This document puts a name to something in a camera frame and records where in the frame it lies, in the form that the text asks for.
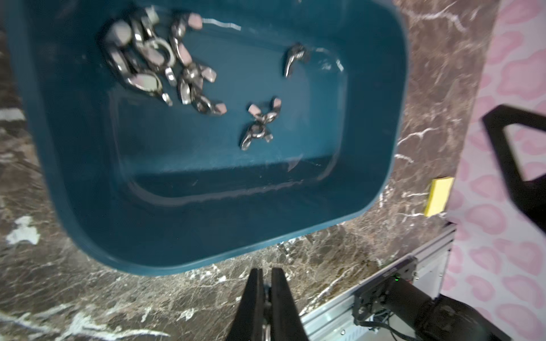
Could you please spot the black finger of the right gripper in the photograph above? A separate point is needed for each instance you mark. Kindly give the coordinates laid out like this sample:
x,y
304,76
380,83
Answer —
x,y
527,195

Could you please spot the teal plastic storage box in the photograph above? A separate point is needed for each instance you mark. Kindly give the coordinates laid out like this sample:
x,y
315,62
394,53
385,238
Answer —
x,y
156,190

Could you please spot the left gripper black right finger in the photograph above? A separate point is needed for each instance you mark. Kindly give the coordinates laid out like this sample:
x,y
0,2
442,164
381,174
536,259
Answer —
x,y
285,321

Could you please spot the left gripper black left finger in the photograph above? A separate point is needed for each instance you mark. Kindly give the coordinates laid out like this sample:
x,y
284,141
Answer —
x,y
249,319

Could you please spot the pile of silver wing nuts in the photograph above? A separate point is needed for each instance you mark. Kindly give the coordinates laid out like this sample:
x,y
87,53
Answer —
x,y
139,57

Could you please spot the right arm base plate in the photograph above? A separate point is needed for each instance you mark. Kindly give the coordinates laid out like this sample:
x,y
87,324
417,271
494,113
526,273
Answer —
x,y
369,297

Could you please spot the wing nut pair lower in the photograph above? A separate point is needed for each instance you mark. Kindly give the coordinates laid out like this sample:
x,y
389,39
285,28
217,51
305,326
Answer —
x,y
255,131

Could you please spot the yellow sticky note pad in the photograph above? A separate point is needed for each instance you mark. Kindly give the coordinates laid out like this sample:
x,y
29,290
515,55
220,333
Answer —
x,y
438,196

